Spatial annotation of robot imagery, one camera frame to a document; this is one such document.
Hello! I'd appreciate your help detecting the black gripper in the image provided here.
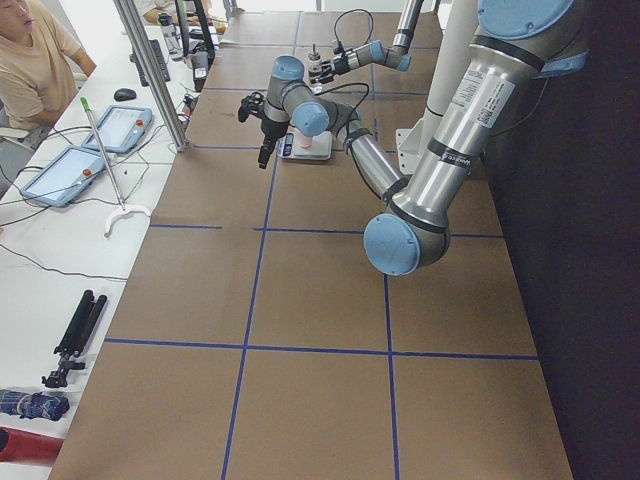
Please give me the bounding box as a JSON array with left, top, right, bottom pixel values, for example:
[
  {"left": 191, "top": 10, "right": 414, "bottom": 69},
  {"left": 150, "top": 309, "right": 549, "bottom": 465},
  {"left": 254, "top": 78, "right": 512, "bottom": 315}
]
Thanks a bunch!
[
  {"left": 309, "top": 52, "right": 351, "bottom": 84},
  {"left": 258, "top": 110, "right": 290, "bottom": 169}
]

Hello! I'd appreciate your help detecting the pink plastic cup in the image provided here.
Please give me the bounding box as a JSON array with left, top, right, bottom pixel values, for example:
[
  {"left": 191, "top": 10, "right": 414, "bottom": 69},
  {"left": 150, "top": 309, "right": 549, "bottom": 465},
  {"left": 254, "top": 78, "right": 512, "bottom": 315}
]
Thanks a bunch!
[{"left": 297, "top": 132, "right": 313, "bottom": 149}]

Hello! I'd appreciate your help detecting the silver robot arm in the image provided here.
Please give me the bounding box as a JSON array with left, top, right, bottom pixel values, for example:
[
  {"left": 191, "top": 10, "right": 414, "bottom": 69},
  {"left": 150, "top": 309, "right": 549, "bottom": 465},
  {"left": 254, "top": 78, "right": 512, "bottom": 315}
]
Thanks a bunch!
[
  {"left": 307, "top": 0, "right": 423, "bottom": 85},
  {"left": 238, "top": 1, "right": 592, "bottom": 276}
]

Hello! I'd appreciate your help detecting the digital kitchen scale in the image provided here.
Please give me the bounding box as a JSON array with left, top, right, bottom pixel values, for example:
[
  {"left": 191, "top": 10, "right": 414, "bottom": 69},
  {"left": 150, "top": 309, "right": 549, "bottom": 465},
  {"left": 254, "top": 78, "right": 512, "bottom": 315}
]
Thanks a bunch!
[{"left": 277, "top": 130, "right": 333, "bottom": 162}]

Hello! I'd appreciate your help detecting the black box with label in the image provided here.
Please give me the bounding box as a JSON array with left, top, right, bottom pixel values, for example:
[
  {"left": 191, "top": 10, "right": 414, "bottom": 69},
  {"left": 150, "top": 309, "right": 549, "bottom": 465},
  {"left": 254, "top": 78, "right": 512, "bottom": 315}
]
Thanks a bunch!
[{"left": 189, "top": 51, "right": 210, "bottom": 92}]

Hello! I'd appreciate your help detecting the black keyboard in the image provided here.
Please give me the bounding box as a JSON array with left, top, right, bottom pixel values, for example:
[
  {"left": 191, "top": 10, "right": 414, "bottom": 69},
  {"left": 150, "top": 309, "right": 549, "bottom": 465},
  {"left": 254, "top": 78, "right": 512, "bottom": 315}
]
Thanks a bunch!
[{"left": 137, "top": 38, "right": 172, "bottom": 87}]

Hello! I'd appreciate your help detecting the water bottle on desk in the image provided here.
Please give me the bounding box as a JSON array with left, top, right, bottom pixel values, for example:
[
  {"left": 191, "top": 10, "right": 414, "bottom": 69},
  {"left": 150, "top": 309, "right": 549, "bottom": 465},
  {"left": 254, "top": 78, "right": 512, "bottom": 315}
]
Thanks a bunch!
[{"left": 158, "top": 12, "right": 183, "bottom": 62}]

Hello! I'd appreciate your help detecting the upper teach pendant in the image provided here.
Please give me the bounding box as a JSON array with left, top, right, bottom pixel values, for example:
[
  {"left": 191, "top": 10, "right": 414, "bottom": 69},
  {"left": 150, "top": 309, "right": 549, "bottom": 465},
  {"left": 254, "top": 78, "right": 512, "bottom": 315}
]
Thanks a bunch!
[{"left": 91, "top": 105, "right": 153, "bottom": 154}]

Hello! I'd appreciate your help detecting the teach pendant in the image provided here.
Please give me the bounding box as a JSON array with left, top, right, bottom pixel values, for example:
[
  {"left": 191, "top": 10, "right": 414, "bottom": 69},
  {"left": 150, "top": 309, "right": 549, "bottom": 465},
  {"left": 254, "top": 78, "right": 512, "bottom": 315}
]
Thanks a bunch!
[
  {"left": 91, "top": 105, "right": 153, "bottom": 154},
  {"left": 21, "top": 146, "right": 104, "bottom": 207}
]

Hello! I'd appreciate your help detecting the black computer mouse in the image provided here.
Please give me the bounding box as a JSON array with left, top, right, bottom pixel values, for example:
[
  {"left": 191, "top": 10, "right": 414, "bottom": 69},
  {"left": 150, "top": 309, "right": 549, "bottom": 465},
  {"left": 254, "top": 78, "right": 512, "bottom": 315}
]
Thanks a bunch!
[{"left": 113, "top": 88, "right": 137, "bottom": 102}]

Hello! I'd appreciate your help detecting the white grabber stick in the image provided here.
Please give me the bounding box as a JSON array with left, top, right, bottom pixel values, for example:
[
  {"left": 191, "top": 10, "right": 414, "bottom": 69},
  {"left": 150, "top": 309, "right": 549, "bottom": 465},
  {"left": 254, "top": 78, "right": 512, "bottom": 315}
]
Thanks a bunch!
[{"left": 80, "top": 96, "right": 151, "bottom": 238}]

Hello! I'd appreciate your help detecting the lower teach pendant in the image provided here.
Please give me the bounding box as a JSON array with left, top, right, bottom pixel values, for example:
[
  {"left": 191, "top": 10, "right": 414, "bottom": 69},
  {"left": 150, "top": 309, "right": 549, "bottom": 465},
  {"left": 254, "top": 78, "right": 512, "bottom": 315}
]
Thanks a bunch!
[{"left": 21, "top": 146, "right": 104, "bottom": 207}]

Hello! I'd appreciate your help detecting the small black tripod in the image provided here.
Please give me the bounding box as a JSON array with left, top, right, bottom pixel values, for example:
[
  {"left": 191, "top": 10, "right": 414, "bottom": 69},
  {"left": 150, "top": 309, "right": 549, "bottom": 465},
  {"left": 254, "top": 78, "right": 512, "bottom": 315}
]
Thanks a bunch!
[{"left": 41, "top": 290, "right": 108, "bottom": 388}]

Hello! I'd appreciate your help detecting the person in beige shirt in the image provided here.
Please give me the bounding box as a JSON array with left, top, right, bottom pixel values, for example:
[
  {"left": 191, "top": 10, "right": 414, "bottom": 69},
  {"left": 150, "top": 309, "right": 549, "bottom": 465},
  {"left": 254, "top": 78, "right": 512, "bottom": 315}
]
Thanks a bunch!
[{"left": 1, "top": 1, "right": 96, "bottom": 131}]

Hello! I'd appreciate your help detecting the blue black tool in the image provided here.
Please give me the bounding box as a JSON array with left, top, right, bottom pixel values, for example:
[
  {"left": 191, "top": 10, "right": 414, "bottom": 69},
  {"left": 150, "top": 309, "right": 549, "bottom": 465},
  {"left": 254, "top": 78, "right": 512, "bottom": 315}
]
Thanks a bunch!
[{"left": 1, "top": 389, "right": 70, "bottom": 421}]

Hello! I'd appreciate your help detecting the red object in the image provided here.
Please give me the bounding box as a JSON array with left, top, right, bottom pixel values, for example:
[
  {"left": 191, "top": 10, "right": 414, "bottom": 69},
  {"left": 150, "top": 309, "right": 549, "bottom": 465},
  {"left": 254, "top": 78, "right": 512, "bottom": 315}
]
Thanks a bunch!
[{"left": 1, "top": 427, "right": 64, "bottom": 467}]

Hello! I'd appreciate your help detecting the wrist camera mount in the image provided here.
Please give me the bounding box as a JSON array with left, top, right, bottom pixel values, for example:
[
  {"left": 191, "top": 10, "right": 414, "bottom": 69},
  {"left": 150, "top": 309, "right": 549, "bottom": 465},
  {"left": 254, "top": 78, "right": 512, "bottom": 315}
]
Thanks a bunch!
[{"left": 237, "top": 91, "right": 265, "bottom": 123}]

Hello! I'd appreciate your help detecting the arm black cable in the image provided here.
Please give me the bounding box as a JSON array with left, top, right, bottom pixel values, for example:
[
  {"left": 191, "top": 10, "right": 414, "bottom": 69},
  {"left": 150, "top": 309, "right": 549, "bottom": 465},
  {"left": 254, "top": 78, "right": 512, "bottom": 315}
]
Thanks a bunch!
[
  {"left": 331, "top": 8, "right": 376, "bottom": 55},
  {"left": 312, "top": 81, "right": 386, "bottom": 201}
]

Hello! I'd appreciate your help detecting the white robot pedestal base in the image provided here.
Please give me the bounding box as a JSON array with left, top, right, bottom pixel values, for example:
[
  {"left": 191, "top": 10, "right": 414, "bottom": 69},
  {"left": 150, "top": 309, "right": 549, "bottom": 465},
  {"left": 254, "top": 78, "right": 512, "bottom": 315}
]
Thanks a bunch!
[{"left": 396, "top": 0, "right": 478, "bottom": 175}]

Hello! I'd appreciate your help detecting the aluminium frame post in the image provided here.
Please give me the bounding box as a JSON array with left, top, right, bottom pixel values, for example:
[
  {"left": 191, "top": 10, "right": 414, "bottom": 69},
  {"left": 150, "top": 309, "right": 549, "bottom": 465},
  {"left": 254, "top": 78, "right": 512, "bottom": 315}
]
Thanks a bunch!
[{"left": 114, "top": 0, "right": 188, "bottom": 152}]

